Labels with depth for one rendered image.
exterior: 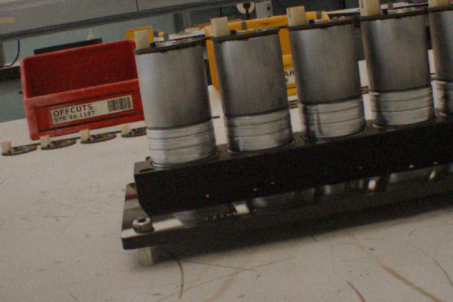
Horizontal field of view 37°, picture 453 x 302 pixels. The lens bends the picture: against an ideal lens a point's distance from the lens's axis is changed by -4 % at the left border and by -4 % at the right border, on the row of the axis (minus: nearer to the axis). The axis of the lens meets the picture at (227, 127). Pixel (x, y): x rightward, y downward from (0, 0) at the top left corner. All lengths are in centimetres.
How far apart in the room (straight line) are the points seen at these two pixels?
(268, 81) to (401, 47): 5
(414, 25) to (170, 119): 9
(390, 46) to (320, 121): 4
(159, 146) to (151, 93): 2
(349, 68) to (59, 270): 12
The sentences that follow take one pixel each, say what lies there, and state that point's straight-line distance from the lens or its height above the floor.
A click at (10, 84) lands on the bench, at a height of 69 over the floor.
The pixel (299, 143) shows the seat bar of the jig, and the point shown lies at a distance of 25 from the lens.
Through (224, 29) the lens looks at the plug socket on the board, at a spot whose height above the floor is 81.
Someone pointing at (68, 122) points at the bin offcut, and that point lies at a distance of 52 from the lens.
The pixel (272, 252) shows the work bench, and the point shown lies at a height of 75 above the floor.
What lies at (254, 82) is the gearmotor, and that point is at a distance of 24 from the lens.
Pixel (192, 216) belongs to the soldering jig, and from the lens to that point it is 22.
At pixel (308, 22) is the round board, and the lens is 25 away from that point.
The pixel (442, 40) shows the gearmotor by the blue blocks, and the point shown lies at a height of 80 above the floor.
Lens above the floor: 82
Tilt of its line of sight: 9 degrees down
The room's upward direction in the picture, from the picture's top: 8 degrees counter-clockwise
